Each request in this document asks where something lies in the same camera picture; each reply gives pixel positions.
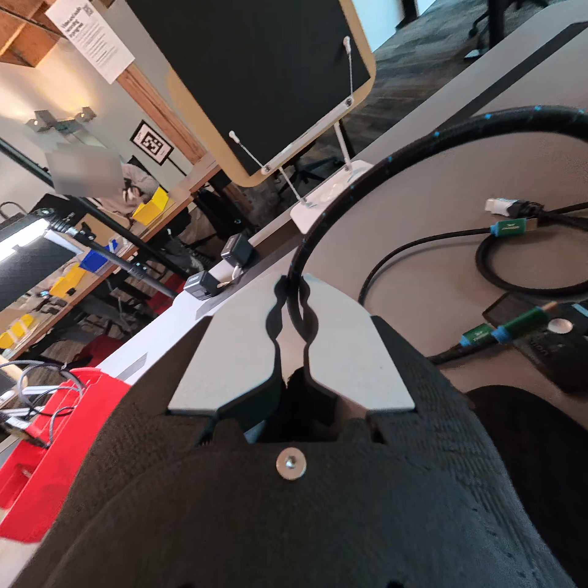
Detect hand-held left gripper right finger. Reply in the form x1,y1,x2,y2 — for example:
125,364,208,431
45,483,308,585
303,274,417,417

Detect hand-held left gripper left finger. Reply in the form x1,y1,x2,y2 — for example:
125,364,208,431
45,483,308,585
168,275,283,414

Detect red plastic bin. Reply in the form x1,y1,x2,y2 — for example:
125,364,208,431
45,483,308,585
0,367,134,544

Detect black HDMI cable green plugs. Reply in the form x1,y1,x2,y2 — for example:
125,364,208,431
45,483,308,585
360,218,539,366
287,105,588,344

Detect black HDMI switch with cable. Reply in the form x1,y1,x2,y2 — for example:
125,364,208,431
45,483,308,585
475,197,588,395

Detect metal light stand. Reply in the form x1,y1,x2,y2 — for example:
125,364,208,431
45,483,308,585
43,209,180,299

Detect white board stand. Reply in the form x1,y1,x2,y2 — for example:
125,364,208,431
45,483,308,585
229,36,375,234

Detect yellow plastic bin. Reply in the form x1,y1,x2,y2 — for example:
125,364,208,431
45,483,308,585
50,264,86,298
0,315,36,348
133,187,169,226

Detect long wooden desk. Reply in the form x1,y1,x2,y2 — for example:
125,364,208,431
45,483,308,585
0,156,221,364

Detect black padded armrest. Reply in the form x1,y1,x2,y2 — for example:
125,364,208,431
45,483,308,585
466,385,588,575

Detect black office chair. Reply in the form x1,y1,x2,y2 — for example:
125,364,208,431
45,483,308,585
276,156,341,204
464,0,549,60

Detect studio light panel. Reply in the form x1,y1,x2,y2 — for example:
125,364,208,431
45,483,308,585
0,216,83,313

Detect small tag sign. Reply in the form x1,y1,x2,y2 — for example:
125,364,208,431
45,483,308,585
130,120,174,165

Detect black stand pole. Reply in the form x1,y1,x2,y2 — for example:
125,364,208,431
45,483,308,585
0,137,56,182

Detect black faced plywood board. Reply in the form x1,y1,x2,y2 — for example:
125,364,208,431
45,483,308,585
126,0,377,188

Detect white paper notice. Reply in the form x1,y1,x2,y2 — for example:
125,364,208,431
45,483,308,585
45,0,136,84

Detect grey wall fixture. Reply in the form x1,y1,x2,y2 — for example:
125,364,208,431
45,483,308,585
25,107,97,135

